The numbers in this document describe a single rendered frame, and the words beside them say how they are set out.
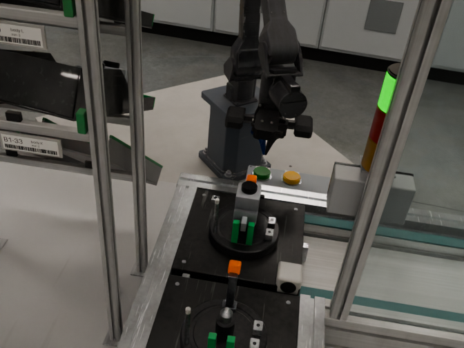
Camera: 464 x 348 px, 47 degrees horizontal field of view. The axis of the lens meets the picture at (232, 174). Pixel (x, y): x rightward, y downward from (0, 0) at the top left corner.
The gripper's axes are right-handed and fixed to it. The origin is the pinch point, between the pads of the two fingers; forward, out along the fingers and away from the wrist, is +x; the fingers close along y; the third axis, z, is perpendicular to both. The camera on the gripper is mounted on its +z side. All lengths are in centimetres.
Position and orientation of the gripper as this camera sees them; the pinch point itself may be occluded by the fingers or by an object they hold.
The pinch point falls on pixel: (266, 141)
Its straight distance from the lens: 119.1
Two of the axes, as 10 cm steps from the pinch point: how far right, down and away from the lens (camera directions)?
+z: -1.2, 6.0, -7.9
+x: -0.8, 7.9, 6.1
